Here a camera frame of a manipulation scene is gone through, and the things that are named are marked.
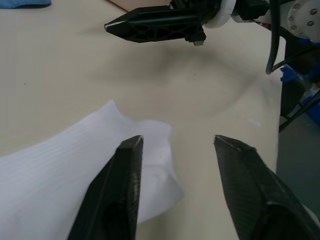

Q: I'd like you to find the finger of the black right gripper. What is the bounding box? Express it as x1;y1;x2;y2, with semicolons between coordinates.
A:
104;22;204;44
103;5;202;27

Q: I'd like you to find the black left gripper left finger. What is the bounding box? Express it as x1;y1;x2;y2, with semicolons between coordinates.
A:
66;135;144;240

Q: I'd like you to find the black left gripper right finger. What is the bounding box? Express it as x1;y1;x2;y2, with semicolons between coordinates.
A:
213;134;320;240

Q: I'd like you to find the white sock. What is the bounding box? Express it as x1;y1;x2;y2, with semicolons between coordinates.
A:
0;99;186;240

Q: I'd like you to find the blue tape piece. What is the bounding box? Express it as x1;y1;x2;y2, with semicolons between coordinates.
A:
279;65;302;83

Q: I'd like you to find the blue sock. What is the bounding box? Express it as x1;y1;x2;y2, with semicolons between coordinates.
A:
0;0;52;10

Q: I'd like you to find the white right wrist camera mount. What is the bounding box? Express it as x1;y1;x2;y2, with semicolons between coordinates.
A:
201;0;237;29

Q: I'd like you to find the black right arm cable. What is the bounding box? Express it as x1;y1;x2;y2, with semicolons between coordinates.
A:
265;0;284;75

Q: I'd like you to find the black metal frame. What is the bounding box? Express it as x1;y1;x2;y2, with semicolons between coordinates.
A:
278;29;320;134

